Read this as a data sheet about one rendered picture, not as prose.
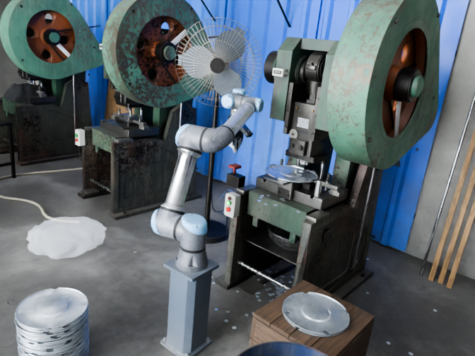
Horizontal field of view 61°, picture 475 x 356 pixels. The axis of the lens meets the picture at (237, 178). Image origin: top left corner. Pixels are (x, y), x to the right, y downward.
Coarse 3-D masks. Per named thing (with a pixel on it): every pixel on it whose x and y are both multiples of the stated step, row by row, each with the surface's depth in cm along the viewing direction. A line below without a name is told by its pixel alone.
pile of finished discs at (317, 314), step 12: (288, 300) 182; (300, 300) 183; (312, 300) 184; (324, 300) 185; (288, 312) 175; (300, 312) 175; (312, 312) 174; (324, 312) 175; (336, 312) 177; (300, 324) 167; (312, 324) 168; (324, 324) 168; (336, 324) 169; (348, 324) 169; (324, 336) 162
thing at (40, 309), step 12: (60, 288) 190; (24, 300) 179; (36, 300) 180; (48, 300) 180; (60, 300) 181; (72, 300) 183; (84, 300) 184; (24, 312) 172; (36, 312) 173; (48, 312) 173; (60, 312) 174; (72, 312) 175; (84, 312) 176; (24, 324) 165; (36, 324) 166; (48, 324) 167; (60, 324) 167
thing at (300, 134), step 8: (296, 104) 219; (304, 104) 216; (312, 104) 217; (296, 112) 220; (304, 112) 217; (312, 112) 214; (296, 120) 221; (304, 120) 218; (296, 128) 222; (304, 128) 219; (296, 136) 222; (304, 136) 220; (296, 144) 220; (304, 144) 217; (312, 144) 218; (320, 144) 224; (296, 152) 221; (304, 152) 219; (312, 152) 220; (320, 152) 227
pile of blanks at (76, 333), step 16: (16, 320) 168; (80, 320) 173; (16, 336) 173; (32, 336) 164; (48, 336) 165; (64, 336) 169; (80, 336) 175; (32, 352) 167; (48, 352) 167; (64, 352) 171; (80, 352) 179
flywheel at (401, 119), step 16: (416, 32) 196; (400, 48) 190; (416, 48) 204; (400, 64) 195; (400, 80) 182; (416, 80) 181; (384, 96) 190; (400, 96) 185; (416, 96) 185; (384, 112) 196; (400, 112) 213; (384, 128) 202; (400, 128) 212
